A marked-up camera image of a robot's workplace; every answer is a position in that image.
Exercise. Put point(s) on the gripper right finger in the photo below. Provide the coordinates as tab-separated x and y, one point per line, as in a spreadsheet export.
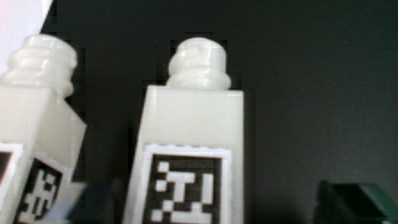
353	203

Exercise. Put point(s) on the white table leg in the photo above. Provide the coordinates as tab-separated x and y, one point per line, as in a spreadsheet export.
41	129
186	176

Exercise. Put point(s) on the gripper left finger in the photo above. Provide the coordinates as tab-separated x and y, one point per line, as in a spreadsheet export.
87	205

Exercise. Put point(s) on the white sheet with fiducial markers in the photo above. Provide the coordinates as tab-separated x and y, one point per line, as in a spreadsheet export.
21	19

